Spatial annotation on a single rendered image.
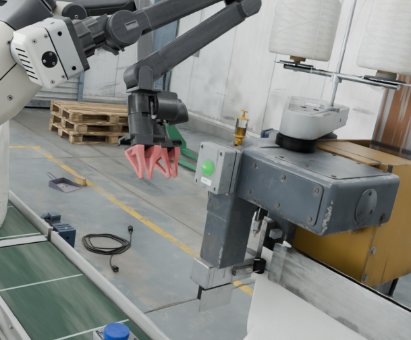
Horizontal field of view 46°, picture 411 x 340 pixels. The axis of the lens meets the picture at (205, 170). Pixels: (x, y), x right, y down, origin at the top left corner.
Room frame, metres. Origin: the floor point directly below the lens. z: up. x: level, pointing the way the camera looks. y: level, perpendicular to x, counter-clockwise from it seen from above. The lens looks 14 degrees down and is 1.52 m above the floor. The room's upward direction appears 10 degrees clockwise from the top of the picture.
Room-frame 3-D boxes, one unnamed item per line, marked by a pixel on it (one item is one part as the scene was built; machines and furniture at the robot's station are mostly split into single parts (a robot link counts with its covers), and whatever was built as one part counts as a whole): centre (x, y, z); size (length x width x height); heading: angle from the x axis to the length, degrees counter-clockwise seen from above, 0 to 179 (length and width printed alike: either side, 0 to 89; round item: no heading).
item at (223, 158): (0.96, -0.02, 1.28); 0.08 x 0.05 x 0.09; 43
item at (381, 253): (1.23, -0.43, 1.18); 0.34 x 0.25 x 0.31; 133
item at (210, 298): (1.00, -0.06, 0.98); 0.09 x 0.05 x 0.05; 133
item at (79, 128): (6.84, 1.57, 0.22); 1.21 x 0.84 x 0.14; 133
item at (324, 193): (0.97, -0.21, 1.21); 0.30 x 0.25 x 0.30; 43
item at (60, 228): (2.62, 0.82, 0.35); 0.30 x 0.15 x 0.15; 43
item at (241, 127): (1.01, -0.06, 1.37); 0.03 x 0.02 x 0.03; 43
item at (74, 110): (6.80, 1.59, 0.36); 1.20 x 0.82 x 0.14; 129
